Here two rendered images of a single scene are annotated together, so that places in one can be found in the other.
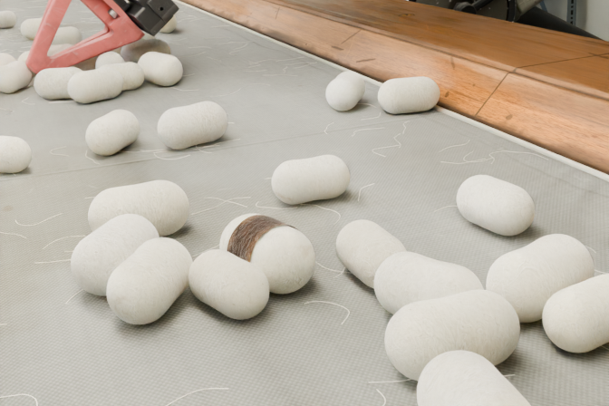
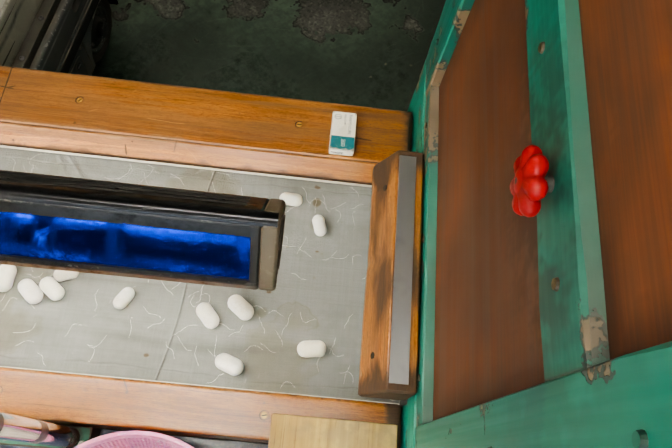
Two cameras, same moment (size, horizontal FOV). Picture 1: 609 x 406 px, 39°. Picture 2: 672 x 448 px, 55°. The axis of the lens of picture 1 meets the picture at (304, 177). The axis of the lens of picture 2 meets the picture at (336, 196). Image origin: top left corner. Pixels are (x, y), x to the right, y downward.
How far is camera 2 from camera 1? 0.73 m
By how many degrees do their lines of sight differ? 67
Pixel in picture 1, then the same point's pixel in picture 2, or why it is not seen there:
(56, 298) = (30, 310)
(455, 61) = not seen: outside the picture
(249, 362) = (92, 281)
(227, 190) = not seen: outside the picture
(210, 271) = (65, 276)
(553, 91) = (23, 127)
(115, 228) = (30, 289)
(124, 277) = (57, 295)
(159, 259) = (54, 285)
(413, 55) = not seen: outside the picture
